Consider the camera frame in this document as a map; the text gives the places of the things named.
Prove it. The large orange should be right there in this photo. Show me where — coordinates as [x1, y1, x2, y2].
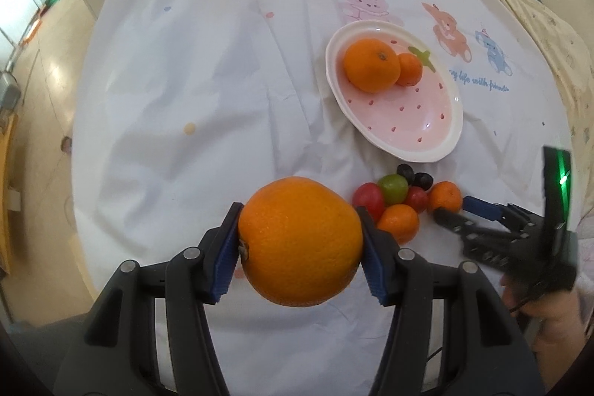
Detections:
[238, 176, 364, 308]

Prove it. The yellow patterned blanket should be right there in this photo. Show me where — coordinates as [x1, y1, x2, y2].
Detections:
[438, 0, 594, 234]

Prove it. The white cartoon print sheet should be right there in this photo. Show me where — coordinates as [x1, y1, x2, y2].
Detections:
[69, 0, 586, 396]

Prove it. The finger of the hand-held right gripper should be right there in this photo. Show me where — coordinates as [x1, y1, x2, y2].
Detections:
[433, 207, 493, 240]
[463, 195, 511, 223]

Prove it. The pink strawberry print plate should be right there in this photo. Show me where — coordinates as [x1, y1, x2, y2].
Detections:
[325, 20, 465, 163]

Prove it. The green grape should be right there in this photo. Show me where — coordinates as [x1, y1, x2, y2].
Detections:
[377, 174, 409, 202]

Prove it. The person's right hand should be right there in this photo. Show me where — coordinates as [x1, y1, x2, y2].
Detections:
[501, 273, 589, 373]

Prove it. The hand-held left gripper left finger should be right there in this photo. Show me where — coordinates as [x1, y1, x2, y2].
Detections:
[53, 202, 245, 396]

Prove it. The oval orange kumquat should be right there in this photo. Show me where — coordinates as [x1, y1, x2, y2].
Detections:
[377, 204, 420, 245]

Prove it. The wooden furniture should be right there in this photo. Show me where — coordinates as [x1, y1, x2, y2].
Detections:
[0, 115, 23, 278]

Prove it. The small mandarin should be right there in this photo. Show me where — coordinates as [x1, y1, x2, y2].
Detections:
[396, 53, 423, 88]
[427, 181, 463, 213]

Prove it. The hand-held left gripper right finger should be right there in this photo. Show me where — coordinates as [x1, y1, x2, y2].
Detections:
[355, 206, 546, 396]

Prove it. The medium orange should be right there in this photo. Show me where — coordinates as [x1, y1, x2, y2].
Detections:
[344, 39, 401, 94]

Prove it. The red cherry tomato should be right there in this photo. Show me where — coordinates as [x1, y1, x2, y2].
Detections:
[405, 186, 430, 213]
[352, 183, 386, 220]

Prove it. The grey bin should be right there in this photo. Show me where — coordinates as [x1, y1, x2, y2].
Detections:
[0, 70, 22, 124]

